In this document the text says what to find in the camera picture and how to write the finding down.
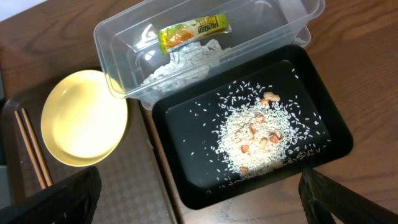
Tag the yellow plate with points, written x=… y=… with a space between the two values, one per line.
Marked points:
x=81 y=121

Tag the white napkin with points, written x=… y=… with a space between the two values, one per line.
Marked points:
x=189 y=64

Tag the rice and peanut scraps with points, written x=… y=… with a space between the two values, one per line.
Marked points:
x=248 y=128

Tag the clear plastic bin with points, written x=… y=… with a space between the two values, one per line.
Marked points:
x=135 y=67

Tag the green yellow snack wrapper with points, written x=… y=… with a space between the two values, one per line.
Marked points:
x=178 y=35

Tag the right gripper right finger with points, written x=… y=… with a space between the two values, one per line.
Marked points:
x=323 y=199

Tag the black plastic bin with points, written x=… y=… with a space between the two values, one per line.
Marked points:
x=166 y=123

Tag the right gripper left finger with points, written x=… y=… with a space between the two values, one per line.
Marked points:
x=72 y=200

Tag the dark brown serving tray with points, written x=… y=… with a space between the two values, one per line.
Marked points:
x=132 y=190

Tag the wooden chopstick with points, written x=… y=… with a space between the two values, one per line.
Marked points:
x=37 y=149
x=31 y=154

